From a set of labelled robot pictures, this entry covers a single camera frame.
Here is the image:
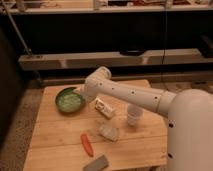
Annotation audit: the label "grey sponge block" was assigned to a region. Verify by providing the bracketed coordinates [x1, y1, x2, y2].
[83, 155, 109, 171]

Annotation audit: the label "green ceramic bowl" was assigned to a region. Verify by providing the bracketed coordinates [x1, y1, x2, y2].
[55, 87, 85, 113]

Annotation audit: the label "long grey shelf beam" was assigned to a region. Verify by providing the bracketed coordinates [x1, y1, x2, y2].
[18, 49, 213, 71]

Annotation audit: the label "diagonal metal pole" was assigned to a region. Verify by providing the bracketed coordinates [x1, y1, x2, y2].
[0, 0, 43, 87]

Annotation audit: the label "black round object on shelf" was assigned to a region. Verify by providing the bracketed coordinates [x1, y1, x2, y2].
[119, 49, 146, 56]

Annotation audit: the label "white squeeze tube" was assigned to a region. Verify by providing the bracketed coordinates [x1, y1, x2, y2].
[95, 98, 115, 119]

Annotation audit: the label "translucent plastic cup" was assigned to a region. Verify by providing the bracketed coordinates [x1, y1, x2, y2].
[127, 104, 143, 126]

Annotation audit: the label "wooden table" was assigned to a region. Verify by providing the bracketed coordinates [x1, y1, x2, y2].
[24, 86, 167, 171]

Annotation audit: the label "orange carrot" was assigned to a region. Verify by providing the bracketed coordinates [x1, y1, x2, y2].
[80, 134, 94, 157]

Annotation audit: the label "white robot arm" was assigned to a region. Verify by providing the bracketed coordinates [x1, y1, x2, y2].
[80, 66, 213, 171]

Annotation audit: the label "upper shelf board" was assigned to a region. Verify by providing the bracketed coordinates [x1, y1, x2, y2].
[0, 0, 213, 14]

